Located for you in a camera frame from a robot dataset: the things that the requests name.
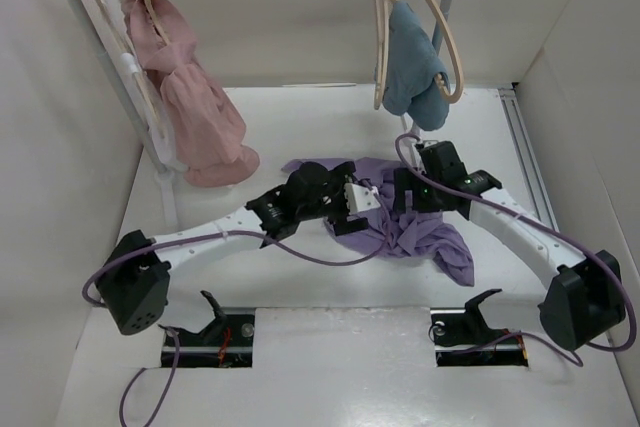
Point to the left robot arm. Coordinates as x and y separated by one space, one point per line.
134 283

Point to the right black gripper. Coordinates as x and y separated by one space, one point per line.
408 179

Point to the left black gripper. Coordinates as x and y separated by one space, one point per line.
339 223

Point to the aluminium rail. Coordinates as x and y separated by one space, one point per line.
527 159

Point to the purple t shirt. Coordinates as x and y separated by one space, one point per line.
412 235

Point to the pink dress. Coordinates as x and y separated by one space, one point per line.
207 128

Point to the blue garment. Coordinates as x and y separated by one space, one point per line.
413 64

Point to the empty wooden hanger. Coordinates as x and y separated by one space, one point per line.
382 37

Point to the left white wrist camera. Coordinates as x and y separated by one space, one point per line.
360 198

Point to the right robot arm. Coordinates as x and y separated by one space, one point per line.
584 296

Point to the wooden hanger under pink dress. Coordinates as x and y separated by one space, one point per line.
155 22

